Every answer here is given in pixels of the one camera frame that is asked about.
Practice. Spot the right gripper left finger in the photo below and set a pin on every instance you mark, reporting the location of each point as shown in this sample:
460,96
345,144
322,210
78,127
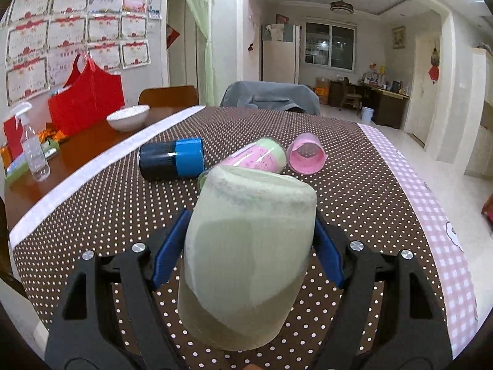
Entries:
108,317

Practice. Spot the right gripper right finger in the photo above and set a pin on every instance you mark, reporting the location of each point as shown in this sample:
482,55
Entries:
411,332

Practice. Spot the pale green paper cup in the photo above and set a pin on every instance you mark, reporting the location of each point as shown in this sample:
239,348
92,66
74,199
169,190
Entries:
245,256

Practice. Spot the small pink cup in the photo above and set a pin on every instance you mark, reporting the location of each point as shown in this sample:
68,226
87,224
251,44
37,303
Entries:
306,155

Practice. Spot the pink and green cup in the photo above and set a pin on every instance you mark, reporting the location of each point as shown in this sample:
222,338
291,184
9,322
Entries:
256,166

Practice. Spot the pink checkered tablecloth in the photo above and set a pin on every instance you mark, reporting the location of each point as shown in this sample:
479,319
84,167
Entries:
449,257

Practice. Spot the clear spray bottle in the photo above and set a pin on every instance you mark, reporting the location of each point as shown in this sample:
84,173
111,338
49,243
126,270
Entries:
31,146

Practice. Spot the blue and black can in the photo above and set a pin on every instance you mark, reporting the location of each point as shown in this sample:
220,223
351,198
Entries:
181,158

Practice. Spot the red envelope packet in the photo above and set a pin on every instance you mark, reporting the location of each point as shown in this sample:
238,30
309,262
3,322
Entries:
13,132

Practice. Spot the white ceramic bowl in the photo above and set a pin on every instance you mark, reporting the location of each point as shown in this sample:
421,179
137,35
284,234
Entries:
128,119

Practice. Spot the white trash bin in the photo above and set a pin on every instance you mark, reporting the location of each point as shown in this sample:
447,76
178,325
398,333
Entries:
366,115

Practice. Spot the dark wooden desk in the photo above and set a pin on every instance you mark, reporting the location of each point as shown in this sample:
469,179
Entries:
388,107

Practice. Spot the red felt bag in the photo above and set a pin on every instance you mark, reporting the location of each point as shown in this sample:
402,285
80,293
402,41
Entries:
89,95

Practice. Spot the wooden desk chair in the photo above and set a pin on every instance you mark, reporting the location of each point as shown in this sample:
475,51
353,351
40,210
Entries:
350,97

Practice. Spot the brown wooden chair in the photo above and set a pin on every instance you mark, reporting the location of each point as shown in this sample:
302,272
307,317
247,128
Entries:
169,97

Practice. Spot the orange cardboard box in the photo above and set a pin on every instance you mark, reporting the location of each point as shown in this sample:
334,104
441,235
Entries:
322,88

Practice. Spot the grey covered chair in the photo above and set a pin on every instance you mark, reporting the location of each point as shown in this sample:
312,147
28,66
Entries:
271,95

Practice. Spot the white refrigerator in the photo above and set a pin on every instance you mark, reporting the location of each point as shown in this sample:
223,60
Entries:
281,53

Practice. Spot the ceiling fan lamp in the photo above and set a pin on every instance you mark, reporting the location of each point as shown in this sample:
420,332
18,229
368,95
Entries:
341,7

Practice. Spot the green door curtain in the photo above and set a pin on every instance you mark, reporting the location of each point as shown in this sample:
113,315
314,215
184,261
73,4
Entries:
201,11

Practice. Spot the white wall cabinet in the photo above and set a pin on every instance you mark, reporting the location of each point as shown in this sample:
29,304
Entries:
478,131

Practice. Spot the window with white frame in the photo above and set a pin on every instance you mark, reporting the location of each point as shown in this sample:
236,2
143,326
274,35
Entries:
330,45

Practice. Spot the small framed wall picture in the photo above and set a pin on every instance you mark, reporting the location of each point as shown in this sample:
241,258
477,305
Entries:
399,37

